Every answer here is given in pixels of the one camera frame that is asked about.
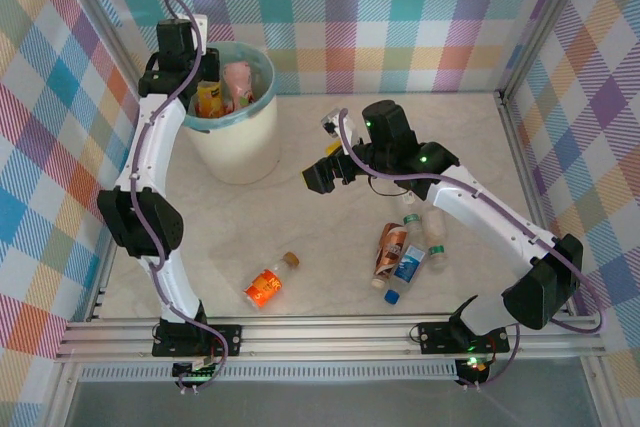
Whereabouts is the yellow-orange juice bottle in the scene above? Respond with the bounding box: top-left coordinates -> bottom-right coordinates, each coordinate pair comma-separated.
195,79 -> 227,120

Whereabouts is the pink drink bottle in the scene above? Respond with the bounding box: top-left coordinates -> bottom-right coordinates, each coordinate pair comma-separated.
222,61 -> 256,111

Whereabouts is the clear bottle green cap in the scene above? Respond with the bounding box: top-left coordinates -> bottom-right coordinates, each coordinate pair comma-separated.
402,213 -> 426,251

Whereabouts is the translucent bottle green neck ring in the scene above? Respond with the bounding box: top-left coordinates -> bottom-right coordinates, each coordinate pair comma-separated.
422,206 -> 449,273

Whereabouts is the blue label water bottle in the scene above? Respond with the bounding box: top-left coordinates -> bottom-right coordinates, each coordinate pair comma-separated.
383,244 -> 429,306

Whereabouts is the orange label bottle brown cap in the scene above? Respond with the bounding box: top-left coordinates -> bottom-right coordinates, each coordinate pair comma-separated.
243,251 -> 301,312

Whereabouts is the cream plastic waste bin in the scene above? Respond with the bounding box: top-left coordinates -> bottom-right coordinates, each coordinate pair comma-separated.
179,41 -> 279,186

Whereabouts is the brown coffee drink bottle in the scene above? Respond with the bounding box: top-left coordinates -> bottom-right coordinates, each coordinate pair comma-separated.
370,221 -> 410,292

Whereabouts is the black controller board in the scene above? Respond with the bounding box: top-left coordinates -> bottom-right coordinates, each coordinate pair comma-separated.
172,359 -> 221,384
457,356 -> 489,379

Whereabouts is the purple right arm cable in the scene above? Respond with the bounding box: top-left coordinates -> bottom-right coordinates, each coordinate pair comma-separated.
338,106 -> 609,391

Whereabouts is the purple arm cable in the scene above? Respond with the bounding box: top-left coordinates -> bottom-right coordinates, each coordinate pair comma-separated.
338,106 -> 609,391
128,0 -> 234,394

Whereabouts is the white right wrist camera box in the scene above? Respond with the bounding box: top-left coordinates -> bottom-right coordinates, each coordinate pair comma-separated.
320,106 -> 351,137

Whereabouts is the thin black cable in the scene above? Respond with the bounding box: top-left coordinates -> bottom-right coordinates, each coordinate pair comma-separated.
367,175 -> 417,198

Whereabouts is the aluminium frame post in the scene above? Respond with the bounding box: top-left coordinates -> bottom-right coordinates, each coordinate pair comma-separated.
497,0 -> 599,101
47,0 -> 157,113

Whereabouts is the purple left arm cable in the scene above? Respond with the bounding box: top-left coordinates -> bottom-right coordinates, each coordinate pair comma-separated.
128,0 -> 234,394

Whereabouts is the aluminium side frame rail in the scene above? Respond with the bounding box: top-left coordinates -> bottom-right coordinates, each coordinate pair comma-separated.
84,99 -> 157,323
497,90 -> 574,316

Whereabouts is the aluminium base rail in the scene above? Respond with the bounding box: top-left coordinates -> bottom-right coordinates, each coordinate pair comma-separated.
54,315 -> 609,364

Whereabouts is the grey slotted cable duct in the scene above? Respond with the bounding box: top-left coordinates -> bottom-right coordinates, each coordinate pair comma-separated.
79,364 -> 460,383

